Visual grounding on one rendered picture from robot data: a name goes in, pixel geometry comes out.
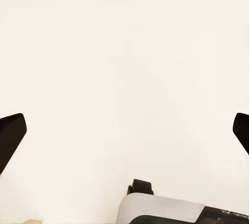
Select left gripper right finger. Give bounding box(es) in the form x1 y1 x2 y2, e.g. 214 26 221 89
232 113 249 155

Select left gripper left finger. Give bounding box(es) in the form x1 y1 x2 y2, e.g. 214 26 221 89
0 113 27 175

